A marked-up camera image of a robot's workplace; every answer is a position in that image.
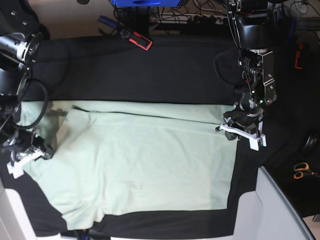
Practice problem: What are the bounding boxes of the red black bracket right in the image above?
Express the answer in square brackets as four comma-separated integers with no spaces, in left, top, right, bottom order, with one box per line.
[294,42,306,70]

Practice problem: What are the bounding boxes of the black round tape roll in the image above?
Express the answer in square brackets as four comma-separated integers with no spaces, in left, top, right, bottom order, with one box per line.
[300,133,320,157]

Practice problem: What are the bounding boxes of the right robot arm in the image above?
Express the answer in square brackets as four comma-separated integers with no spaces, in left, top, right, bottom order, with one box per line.
[0,0,54,179]

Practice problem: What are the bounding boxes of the orange handled scissors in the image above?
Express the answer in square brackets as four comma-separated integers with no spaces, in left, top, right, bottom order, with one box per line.
[293,162,320,180]

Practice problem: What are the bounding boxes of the blue handled tool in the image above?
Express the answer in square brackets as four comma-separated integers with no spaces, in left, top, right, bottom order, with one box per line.
[98,15,118,29]

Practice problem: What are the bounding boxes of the blue base box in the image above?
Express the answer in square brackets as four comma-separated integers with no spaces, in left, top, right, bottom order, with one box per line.
[111,0,180,7]

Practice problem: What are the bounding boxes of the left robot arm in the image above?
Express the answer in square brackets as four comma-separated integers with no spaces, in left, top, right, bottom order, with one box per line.
[215,0,277,151]

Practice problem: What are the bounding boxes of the light green T-shirt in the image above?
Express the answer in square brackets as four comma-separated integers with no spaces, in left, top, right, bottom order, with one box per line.
[23,100,237,230]

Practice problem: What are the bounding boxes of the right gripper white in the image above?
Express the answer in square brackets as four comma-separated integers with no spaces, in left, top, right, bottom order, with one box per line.
[6,128,56,179]

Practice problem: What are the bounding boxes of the black table cloth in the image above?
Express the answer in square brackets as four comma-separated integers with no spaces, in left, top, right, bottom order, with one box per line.
[0,33,320,238]

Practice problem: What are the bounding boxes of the red black clamp tool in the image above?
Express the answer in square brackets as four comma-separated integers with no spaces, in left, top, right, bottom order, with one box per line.
[120,29,153,51]

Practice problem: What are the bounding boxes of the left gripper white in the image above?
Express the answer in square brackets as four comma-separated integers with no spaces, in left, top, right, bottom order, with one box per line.
[214,110,267,151]

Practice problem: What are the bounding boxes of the grey white bin right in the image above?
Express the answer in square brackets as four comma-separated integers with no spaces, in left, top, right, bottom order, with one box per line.
[232,167,315,240]

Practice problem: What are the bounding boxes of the white bin left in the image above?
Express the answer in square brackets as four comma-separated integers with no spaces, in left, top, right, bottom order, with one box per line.
[0,175,66,240]

